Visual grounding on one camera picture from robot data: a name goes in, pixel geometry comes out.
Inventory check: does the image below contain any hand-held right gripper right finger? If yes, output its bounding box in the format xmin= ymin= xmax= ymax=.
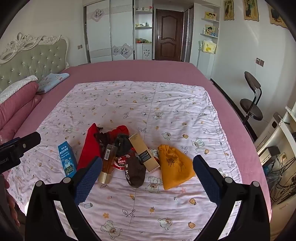
xmin=192 ymin=155 xmax=271 ymax=241

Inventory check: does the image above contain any white crumpled tissue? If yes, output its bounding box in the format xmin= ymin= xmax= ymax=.
xmin=149 ymin=148 xmax=160 ymax=161

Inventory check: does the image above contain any white corner wall shelf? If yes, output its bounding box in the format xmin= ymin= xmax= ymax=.
xmin=198 ymin=9 xmax=220 ymax=70

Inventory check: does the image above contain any black sock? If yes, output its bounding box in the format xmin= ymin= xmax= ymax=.
xmin=114 ymin=134 xmax=132 ymax=156

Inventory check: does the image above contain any pink printed blanket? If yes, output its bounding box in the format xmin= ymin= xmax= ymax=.
xmin=7 ymin=81 xmax=243 ymax=241

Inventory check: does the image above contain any bed with pink sheet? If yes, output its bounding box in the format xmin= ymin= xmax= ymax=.
xmin=0 ymin=60 xmax=272 ymax=241

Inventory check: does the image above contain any red snack packet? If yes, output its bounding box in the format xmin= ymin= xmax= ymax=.
xmin=114 ymin=154 xmax=130 ymax=171

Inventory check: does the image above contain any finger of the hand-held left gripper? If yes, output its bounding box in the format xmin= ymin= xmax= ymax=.
xmin=0 ymin=132 xmax=41 ymax=156

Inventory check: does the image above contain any dark wooden door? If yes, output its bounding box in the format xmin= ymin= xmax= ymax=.
xmin=154 ymin=9 xmax=184 ymax=62

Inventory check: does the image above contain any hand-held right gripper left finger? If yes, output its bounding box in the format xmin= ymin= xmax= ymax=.
xmin=25 ymin=156 xmax=103 ymax=241

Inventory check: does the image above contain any wall poster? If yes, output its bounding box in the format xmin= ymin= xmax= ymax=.
xmin=268 ymin=4 xmax=288 ymax=29
xmin=244 ymin=0 xmax=260 ymax=22
xmin=223 ymin=0 xmax=235 ymax=21

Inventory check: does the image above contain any red cloth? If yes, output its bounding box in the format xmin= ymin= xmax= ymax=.
xmin=109 ymin=125 xmax=130 ymax=140

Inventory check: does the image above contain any green tufted headboard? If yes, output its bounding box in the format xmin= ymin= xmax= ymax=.
xmin=0 ymin=32 xmax=70 ymax=93

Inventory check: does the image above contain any white sliding wardrobe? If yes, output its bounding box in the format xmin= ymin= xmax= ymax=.
xmin=83 ymin=0 xmax=135 ymax=63

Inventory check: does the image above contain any brown sock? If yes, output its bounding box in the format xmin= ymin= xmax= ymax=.
xmin=126 ymin=156 xmax=147 ymax=188

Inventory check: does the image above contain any black round chair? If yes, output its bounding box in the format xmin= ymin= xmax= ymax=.
xmin=239 ymin=71 xmax=264 ymax=127

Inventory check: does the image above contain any person's left hand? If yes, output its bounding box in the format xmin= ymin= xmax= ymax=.
xmin=0 ymin=174 xmax=21 ymax=228

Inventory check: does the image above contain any white desk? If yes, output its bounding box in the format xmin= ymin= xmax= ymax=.
xmin=254 ymin=105 xmax=296 ymax=241

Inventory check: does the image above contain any blue spray box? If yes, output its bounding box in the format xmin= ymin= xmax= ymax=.
xmin=58 ymin=141 xmax=78 ymax=178

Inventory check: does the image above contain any amber bottle with gold cap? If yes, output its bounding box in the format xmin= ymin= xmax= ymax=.
xmin=98 ymin=144 xmax=116 ymax=185

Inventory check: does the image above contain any pink pillow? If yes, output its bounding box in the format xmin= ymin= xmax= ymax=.
xmin=0 ymin=81 xmax=43 ymax=141

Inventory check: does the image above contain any red cloth pouch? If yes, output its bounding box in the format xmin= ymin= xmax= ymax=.
xmin=77 ymin=123 xmax=102 ymax=172

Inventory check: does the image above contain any dark brown cloth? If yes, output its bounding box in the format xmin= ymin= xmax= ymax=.
xmin=96 ymin=126 xmax=116 ymax=149

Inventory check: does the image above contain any white knitted towel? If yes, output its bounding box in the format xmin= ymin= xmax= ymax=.
xmin=0 ymin=75 xmax=38 ymax=105

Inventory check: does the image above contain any white and black device box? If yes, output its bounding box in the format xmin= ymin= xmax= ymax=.
xmin=257 ymin=146 xmax=281 ymax=165

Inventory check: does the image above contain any orange drawstring pouch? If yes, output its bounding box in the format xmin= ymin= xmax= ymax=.
xmin=157 ymin=144 xmax=196 ymax=191

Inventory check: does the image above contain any gold cosmetic box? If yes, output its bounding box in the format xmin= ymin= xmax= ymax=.
xmin=129 ymin=133 xmax=161 ymax=173

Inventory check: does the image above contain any white open shelf unit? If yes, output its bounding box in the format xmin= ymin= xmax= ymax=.
xmin=134 ymin=0 xmax=153 ymax=60

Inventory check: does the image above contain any yellow cartoon box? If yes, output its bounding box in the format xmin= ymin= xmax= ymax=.
xmin=201 ymin=40 xmax=217 ymax=54

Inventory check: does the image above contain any tangle of black cables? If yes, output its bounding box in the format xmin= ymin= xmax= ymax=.
xmin=269 ymin=158 xmax=296 ymax=205

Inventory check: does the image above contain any blue folded towel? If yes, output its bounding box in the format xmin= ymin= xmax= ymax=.
xmin=36 ymin=73 xmax=70 ymax=94

